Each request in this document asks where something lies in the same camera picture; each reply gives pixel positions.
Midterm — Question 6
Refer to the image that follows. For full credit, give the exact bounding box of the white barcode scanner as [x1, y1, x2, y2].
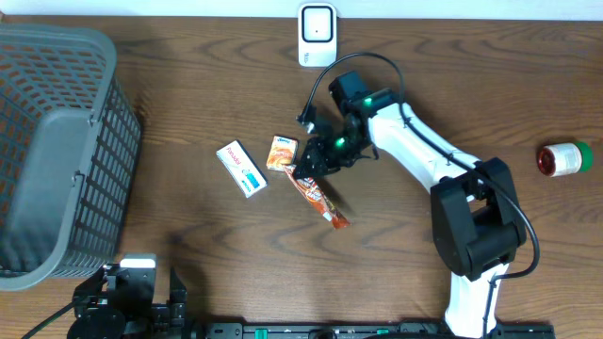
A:
[298, 3, 337, 68]

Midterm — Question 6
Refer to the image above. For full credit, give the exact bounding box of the orange small carton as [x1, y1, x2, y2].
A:
[266, 136, 299, 171]

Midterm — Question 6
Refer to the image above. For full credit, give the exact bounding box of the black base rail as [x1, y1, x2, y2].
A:
[180, 319, 556, 339]

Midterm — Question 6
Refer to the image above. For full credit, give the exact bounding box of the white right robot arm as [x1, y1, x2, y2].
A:
[293, 72, 534, 338]

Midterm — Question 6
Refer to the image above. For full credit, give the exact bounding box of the red chocolate bar wrapper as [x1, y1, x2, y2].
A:
[284, 165, 350, 229]

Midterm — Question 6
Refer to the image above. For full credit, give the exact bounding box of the dark grey plastic basket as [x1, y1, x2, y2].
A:
[1, 24, 142, 292]

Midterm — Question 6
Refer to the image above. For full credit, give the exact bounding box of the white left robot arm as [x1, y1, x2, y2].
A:
[67, 264, 196, 339]

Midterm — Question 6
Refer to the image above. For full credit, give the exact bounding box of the white blue medicine box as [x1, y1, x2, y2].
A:
[216, 140, 268, 198]

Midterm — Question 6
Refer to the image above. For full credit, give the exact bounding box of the white jar green lid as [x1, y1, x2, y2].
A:
[537, 142, 594, 177]

